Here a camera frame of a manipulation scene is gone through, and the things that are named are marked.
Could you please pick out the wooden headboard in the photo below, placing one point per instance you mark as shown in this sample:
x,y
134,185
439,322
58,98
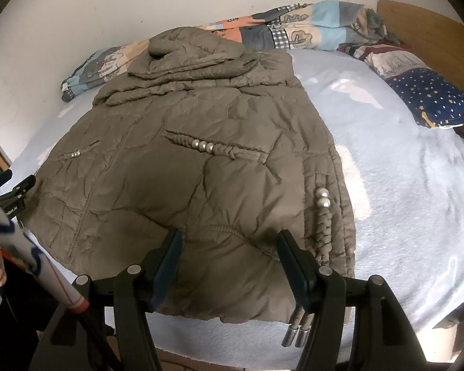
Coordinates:
x,y
429,34

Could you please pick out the light blue cloud bed sheet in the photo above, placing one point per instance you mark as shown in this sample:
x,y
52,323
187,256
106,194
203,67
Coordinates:
x,y
390,201

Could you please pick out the navy star printed pillow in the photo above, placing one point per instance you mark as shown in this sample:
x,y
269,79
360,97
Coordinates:
x,y
429,92

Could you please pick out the red striped printed pillow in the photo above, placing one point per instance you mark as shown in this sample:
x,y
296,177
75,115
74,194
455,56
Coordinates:
x,y
386,60

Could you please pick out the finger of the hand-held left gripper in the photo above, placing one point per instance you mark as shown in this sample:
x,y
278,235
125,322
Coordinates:
x,y
21,187
2,179

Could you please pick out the cartoon printed blanket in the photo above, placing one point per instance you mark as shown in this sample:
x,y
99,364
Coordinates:
x,y
324,23

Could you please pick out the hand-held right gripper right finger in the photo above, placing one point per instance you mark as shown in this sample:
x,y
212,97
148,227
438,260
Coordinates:
x,y
294,270

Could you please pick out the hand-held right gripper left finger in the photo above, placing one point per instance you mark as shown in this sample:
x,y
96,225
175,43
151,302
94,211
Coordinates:
x,y
168,266

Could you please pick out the white printed tube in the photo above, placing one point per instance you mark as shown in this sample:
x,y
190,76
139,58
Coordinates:
x,y
27,247

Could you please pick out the olive puffer jacket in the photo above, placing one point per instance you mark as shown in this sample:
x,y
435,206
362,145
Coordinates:
x,y
178,185

